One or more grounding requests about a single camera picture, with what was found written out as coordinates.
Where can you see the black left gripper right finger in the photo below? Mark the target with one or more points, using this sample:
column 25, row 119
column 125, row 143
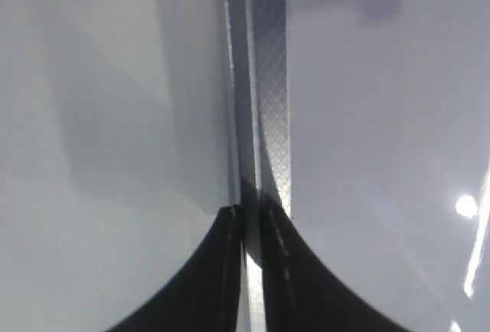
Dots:
column 300, row 293

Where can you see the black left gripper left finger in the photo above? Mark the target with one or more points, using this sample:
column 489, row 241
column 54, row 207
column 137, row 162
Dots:
column 204, row 294

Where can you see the white magnetic whiteboard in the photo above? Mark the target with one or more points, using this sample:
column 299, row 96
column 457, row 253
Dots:
column 127, row 124

